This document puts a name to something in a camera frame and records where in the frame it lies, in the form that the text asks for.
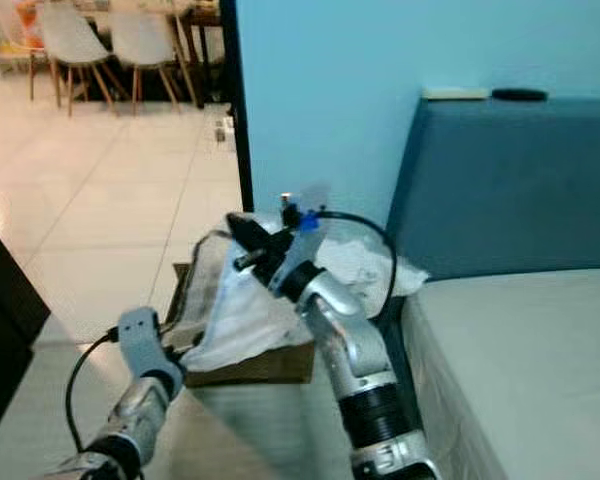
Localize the blue upholstered headboard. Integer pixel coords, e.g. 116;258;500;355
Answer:
385;96;600;283

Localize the dark low furniture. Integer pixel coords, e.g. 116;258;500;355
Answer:
0;215;51;456

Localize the mattress with beige sheet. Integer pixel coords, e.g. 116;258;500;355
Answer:
400;268;600;480

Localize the brown cardboard box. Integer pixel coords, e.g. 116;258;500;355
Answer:
170;262;316;386

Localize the white shell chair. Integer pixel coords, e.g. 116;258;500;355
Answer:
35;0;116;113
110;10;186;113

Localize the orange white bag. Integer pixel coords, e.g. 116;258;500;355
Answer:
15;0;43;51

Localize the white remote control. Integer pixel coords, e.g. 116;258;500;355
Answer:
422;87;491;101

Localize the black door frame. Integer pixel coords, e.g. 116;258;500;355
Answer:
218;0;254;213

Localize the black oval object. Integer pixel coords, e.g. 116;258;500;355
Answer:
491;88;549;102

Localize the small white floor box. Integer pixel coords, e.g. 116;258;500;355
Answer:
213;117;237;153

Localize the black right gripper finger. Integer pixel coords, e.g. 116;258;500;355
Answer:
226;212;279;246
226;217;271;255

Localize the dark wooden table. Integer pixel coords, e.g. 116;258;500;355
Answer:
180;0;226;109

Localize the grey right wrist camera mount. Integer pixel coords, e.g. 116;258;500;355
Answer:
270;193;331;298

